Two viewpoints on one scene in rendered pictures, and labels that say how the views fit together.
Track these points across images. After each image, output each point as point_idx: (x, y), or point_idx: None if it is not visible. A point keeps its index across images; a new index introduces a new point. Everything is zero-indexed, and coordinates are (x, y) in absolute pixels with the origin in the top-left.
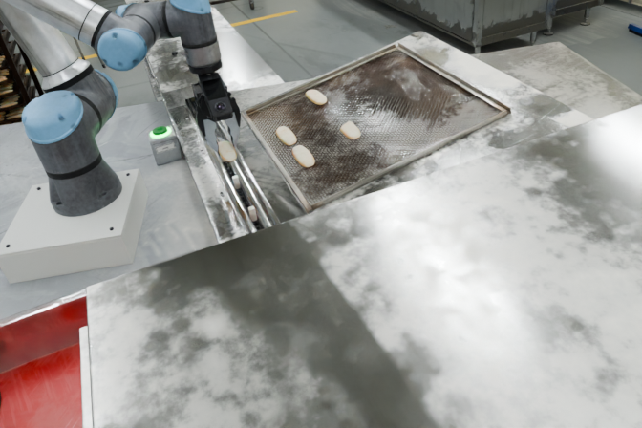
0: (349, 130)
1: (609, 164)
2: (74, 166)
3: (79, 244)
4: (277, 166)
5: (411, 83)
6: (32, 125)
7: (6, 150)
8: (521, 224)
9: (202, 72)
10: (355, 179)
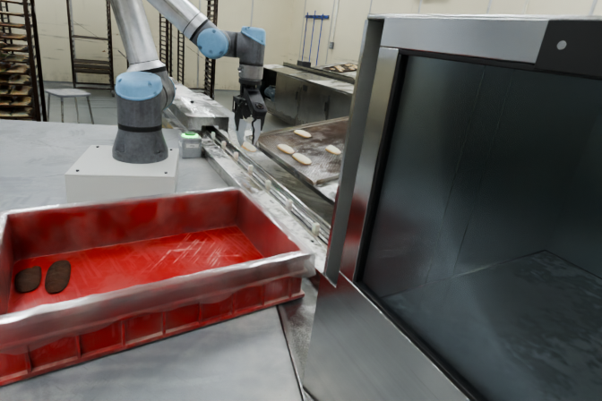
0: (332, 149)
1: None
2: (146, 123)
3: (139, 178)
4: (283, 161)
5: None
6: (125, 84)
7: (53, 134)
8: None
9: (249, 83)
10: None
